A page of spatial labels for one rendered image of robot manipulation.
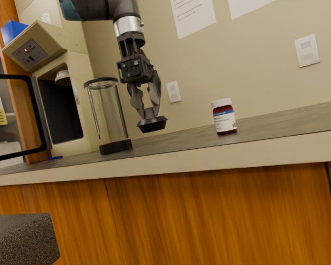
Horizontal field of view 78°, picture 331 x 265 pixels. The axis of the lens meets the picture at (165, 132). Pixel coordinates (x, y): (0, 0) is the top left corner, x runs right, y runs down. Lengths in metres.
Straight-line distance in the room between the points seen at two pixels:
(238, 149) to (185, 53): 0.90
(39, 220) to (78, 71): 0.91
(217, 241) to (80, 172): 0.35
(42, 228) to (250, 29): 1.05
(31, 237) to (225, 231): 0.32
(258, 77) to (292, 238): 0.78
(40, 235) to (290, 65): 1.02
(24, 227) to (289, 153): 0.31
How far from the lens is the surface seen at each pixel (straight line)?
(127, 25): 0.58
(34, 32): 1.09
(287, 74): 1.05
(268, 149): 0.33
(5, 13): 1.48
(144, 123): 0.54
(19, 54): 1.24
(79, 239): 0.73
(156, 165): 0.40
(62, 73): 1.15
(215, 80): 1.10
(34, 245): 0.20
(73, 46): 1.11
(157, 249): 0.53
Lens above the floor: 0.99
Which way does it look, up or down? 2 degrees down
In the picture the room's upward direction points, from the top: 12 degrees counter-clockwise
